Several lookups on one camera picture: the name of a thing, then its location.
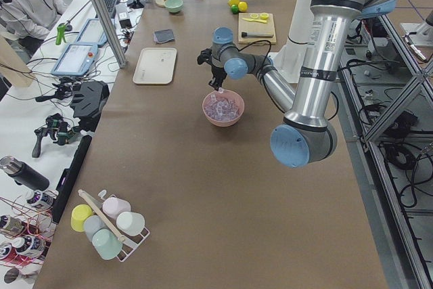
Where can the black handled metal knife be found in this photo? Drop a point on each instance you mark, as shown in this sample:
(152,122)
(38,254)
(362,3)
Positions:
(256,35)

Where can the beige plastic tray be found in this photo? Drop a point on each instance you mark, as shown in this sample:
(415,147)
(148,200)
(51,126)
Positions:
(155,66)

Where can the wooden cutting board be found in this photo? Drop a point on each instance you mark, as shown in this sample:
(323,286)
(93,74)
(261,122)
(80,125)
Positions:
(255,27)

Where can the mint plastic cup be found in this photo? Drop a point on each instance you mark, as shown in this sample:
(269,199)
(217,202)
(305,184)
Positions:
(106,244)

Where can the pink bowl with ice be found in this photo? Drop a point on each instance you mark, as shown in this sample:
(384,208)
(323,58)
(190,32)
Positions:
(223,110)

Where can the person in white hoodie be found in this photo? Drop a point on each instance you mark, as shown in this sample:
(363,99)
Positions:
(32,20)

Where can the yellow plastic cup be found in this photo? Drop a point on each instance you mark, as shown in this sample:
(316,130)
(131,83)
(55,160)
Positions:
(79,215)

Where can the blue teach pendant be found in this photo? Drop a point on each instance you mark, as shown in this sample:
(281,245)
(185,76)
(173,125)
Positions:
(92,32)
(75,60)

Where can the yellow lemon front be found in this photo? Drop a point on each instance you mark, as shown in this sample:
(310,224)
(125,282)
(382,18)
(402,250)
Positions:
(242,6)

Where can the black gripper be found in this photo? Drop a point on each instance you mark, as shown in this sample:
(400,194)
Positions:
(216,73)

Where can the grey plastic cup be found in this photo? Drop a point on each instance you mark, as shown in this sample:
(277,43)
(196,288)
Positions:
(92,225)

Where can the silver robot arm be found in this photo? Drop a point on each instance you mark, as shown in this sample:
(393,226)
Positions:
(305,135)

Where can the pink plastic cup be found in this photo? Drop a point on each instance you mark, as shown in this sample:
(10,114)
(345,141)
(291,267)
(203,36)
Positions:
(114,206)

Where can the white cup rack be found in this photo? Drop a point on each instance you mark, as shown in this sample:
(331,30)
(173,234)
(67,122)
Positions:
(130,244)

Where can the white plastic cup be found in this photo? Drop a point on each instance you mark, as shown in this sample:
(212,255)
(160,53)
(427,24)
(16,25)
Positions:
(130,223)

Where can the mint green bowl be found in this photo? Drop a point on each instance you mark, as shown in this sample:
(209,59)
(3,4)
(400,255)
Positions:
(174,6)

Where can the yellow lemon near lime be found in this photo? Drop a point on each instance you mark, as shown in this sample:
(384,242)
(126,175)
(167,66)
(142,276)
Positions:
(233,2)

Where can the green lime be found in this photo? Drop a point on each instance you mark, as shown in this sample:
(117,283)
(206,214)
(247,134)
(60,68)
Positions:
(234,9)

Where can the yellow plastic knife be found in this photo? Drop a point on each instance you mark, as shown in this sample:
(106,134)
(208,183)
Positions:
(255,20)

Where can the grey folded cloth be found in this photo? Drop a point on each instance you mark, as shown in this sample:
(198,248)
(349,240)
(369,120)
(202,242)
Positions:
(164,36)

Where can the aluminium frame post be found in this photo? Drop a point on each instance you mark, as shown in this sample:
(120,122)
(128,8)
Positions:
(110,31)

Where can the lemon half slice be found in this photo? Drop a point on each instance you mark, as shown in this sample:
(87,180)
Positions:
(264,16)

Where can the black thermos bottle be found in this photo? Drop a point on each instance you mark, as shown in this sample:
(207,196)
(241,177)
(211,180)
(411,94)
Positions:
(23,174)

